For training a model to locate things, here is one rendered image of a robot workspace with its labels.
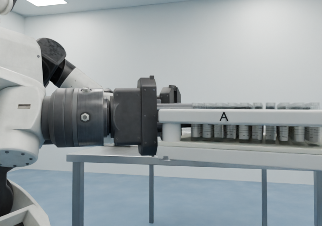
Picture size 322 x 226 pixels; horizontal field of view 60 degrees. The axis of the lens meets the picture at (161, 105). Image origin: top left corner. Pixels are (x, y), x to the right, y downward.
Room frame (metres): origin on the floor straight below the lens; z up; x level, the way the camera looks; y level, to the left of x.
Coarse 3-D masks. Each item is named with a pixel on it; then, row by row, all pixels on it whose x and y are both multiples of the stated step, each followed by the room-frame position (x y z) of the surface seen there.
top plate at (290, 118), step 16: (160, 112) 0.39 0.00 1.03; (176, 112) 0.38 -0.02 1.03; (192, 112) 0.38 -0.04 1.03; (208, 112) 0.37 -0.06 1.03; (240, 112) 0.35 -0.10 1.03; (256, 112) 0.35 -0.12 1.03; (272, 112) 0.34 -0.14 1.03; (288, 112) 0.33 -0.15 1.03; (304, 112) 0.33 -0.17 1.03; (320, 112) 0.32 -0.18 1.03
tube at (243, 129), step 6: (240, 102) 0.39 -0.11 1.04; (246, 102) 0.39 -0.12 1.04; (240, 108) 0.39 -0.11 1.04; (246, 108) 0.39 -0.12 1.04; (240, 126) 0.39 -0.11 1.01; (246, 126) 0.39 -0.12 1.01; (240, 132) 0.39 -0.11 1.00; (246, 132) 0.39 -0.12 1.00; (240, 138) 0.39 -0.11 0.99; (246, 138) 0.39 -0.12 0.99
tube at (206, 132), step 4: (204, 104) 0.41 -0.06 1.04; (208, 104) 0.41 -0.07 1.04; (204, 108) 0.41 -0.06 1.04; (208, 108) 0.41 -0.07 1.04; (204, 124) 0.41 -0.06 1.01; (208, 124) 0.41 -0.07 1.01; (204, 128) 0.41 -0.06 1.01; (208, 128) 0.41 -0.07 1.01; (204, 132) 0.41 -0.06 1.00; (208, 132) 0.41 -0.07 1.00; (204, 136) 0.41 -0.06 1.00; (208, 136) 0.41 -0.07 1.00; (204, 140) 0.41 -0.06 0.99; (208, 140) 0.41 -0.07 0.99
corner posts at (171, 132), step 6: (162, 126) 0.40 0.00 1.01; (168, 126) 0.39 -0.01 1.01; (174, 126) 0.39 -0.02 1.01; (180, 126) 0.40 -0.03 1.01; (162, 132) 0.40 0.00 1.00; (168, 132) 0.39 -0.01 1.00; (174, 132) 0.39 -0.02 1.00; (180, 132) 0.40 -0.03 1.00; (162, 138) 0.40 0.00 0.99; (168, 138) 0.39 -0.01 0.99; (174, 138) 0.39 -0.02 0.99; (180, 138) 0.40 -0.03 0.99
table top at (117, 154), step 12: (72, 156) 1.26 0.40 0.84; (84, 156) 1.25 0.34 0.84; (96, 156) 1.23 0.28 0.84; (108, 156) 1.22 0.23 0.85; (120, 156) 1.21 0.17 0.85; (132, 156) 1.20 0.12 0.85; (144, 156) 1.20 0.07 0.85; (156, 156) 1.20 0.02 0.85; (240, 168) 1.11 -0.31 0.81; (252, 168) 1.10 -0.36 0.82; (264, 168) 1.09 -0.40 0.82; (276, 168) 1.08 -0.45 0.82; (288, 168) 1.07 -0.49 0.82
